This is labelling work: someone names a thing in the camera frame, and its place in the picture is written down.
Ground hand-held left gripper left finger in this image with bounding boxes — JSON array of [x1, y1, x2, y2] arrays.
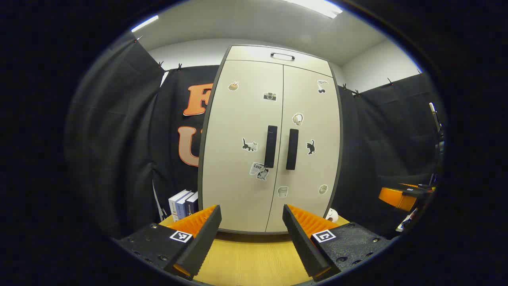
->
[[115, 205, 223, 280]]

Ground beige cabinet door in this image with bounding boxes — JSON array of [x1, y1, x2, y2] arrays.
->
[[202, 60, 284, 233], [266, 65, 341, 233]]

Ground black backdrop cloth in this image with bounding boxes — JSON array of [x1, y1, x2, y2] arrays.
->
[[65, 34, 445, 239]]

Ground ceiling light panel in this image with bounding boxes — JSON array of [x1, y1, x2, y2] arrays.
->
[[131, 15, 159, 33], [282, 0, 344, 19]]

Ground blue and white book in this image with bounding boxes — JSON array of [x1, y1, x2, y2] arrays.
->
[[176, 192, 198, 220]]

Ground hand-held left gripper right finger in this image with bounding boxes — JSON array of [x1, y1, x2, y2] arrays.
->
[[282, 204, 393, 282]]

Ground beige double-door shoe cabinet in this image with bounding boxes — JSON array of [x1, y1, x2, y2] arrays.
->
[[198, 44, 344, 235]]

